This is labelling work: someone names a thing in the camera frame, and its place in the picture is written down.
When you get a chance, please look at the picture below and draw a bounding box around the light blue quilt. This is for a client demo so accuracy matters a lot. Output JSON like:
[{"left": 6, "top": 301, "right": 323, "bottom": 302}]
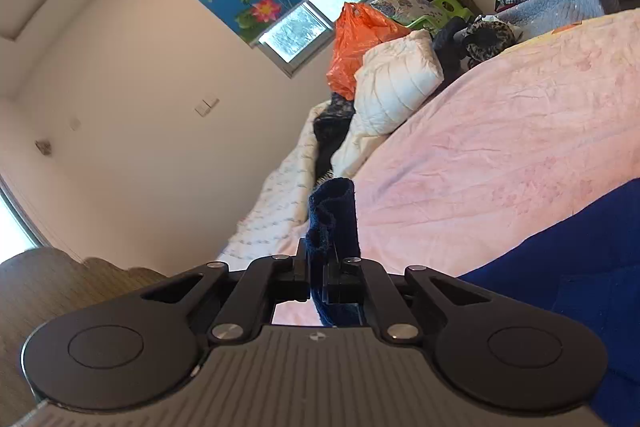
[{"left": 495, "top": 0, "right": 607, "bottom": 42}]

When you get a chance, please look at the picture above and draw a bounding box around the white patterned quilt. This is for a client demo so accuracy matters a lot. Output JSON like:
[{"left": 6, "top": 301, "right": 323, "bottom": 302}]
[{"left": 216, "top": 99, "right": 391, "bottom": 265}]

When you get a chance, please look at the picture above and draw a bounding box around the navy cloth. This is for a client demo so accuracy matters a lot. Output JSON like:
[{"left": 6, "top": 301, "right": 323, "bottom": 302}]
[{"left": 432, "top": 17, "right": 473, "bottom": 80}]

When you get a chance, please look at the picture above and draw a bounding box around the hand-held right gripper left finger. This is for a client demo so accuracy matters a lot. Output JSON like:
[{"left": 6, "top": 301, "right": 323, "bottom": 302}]
[{"left": 141, "top": 238, "right": 311, "bottom": 345}]

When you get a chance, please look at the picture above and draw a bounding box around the dark blue fleece garment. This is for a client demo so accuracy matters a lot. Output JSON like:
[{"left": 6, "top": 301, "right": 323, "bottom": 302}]
[{"left": 306, "top": 177, "right": 640, "bottom": 427}]

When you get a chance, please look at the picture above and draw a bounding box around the pink bed blanket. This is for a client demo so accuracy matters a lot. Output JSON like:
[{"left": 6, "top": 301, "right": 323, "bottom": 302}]
[{"left": 272, "top": 7, "right": 640, "bottom": 328}]

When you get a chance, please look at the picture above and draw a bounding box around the orange plastic bag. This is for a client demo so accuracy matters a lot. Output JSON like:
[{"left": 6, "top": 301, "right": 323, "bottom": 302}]
[{"left": 326, "top": 2, "right": 412, "bottom": 100}]

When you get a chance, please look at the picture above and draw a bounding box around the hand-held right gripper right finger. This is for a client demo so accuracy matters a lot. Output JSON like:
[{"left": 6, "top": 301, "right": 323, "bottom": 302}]
[{"left": 324, "top": 257, "right": 493, "bottom": 343}]

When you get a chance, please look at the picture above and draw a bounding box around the leopard print cloth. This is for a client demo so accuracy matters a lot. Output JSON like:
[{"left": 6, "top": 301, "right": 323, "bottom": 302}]
[{"left": 460, "top": 18, "right": 522, "bottom": 68}]

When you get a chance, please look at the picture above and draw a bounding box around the wooden bed board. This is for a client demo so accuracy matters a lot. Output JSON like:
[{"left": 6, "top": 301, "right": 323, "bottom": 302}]
[{"left": 0, "top": 247, "right": 173, "bottom": 360}]

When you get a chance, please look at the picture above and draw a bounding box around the white quilted pillow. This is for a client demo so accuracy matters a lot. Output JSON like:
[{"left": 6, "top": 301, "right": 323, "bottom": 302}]
[{"left": 353, "top": 28, "right": 445, "bottom": 135}]

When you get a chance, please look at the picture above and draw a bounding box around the window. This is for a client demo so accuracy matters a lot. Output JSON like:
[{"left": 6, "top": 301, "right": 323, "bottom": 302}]
[{"left": 256, "top": 0, "right": 378, "bottom": 78}]

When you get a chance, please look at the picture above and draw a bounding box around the green plastic stool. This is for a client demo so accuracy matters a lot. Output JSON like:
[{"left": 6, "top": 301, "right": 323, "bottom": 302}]
[{"left": 406, "top": 0, "right": 473, "bottom": 30}]

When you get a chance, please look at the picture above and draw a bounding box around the floral pillow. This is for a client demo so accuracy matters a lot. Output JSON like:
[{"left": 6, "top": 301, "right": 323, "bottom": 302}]
[{"left": 370, "top": 0, "right": 432, "bottom": 24}]

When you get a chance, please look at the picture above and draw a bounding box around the dark cloth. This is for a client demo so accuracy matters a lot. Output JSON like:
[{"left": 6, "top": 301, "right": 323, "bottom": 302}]
[{"left": 312, "top": 92, "right": 358, "bottom": 182}]

